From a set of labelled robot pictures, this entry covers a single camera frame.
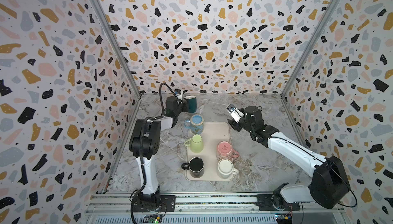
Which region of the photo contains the dark green mug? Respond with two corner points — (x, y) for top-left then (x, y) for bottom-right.
(183, 96), (197, 113)

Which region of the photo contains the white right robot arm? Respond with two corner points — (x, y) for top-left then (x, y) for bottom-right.
(226, 105), (352, 211)

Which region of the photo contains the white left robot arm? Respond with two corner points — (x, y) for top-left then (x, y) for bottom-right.
(129, 96), (183, 208)

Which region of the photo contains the blue butterfly mug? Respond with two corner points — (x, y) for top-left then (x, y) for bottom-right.
(184, 114), (204, 134)

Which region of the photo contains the light green mug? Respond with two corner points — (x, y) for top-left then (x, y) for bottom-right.
(184, 134), (204, 153)

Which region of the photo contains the pink mug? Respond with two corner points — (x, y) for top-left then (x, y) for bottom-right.
(217, 141), (239, 161)

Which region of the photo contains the white mug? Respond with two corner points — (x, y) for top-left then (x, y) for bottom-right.
(217, 159), (239, 179)

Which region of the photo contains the black mug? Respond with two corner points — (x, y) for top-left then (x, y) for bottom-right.
(181, 157), (205, 179)

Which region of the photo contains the cream plastic tray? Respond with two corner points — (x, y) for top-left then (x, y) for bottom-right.
(184, 122), (235, 182)

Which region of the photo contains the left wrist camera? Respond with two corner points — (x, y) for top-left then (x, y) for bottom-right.
(165, 89), (183, 116)

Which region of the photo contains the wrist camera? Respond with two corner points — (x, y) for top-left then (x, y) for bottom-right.
(165, 89), (183, 116)
(226, 104), (245, 123)

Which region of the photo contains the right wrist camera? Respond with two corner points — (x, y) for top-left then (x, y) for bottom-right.
(226, 104), (245, 123)

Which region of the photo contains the black corrugated cable conduit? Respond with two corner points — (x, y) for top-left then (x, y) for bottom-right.
(130, 82), (180, 224)

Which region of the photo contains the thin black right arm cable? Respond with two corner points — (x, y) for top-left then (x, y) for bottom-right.
(276, 136), (358, 208)

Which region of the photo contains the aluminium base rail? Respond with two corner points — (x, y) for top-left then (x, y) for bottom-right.
(82, 192), (351, 224)

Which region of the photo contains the metal left corner post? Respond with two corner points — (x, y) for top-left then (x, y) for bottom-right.
(89, 0), (141, 99)

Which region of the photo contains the metal corner post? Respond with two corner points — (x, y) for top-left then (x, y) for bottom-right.
(280, 0), (340, 100)
(89, 0), (141, 99)

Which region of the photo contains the metal right corner post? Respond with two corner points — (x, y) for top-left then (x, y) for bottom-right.
(280, 0), (340, 100)

